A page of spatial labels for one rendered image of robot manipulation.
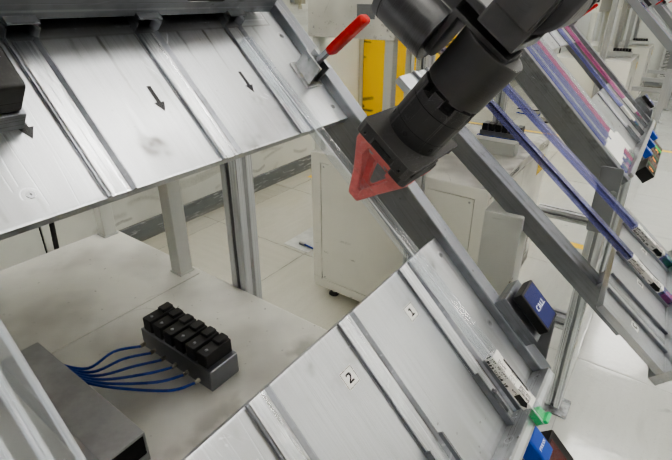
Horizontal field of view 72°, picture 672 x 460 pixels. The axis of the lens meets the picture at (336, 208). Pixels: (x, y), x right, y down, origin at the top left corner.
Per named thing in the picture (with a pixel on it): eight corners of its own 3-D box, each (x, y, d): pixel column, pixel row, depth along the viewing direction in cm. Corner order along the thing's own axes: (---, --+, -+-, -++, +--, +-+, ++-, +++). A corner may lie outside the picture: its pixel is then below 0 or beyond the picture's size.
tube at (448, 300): (539, 417, 47) (548, 415, 46) (535, 427, 46) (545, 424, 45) (248, 43, 53) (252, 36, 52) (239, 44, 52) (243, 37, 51)
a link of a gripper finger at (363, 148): (320, 178, 48) (370, 116, 42) (357, 160, 54) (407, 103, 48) (362, 228, 47) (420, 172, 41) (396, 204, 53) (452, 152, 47)
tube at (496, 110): (666, 300, 67) (674, 297, 66) (666, 305, 66) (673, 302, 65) (434, 45, 73) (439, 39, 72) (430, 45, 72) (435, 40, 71)
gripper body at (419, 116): (351, 131, 42) (401, 69, 37) (405, 110, 49) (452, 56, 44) (399, 186, 41) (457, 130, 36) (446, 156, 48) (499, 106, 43)
